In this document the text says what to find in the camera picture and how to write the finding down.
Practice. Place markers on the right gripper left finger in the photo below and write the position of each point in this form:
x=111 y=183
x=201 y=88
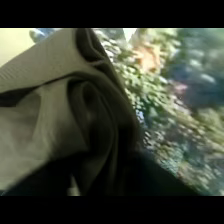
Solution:
x=40 y=181

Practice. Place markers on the grey-brown garment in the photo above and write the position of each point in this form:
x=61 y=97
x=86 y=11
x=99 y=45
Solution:
x=53 y=110

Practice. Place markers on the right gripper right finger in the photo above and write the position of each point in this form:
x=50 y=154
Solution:
x=156 y=180

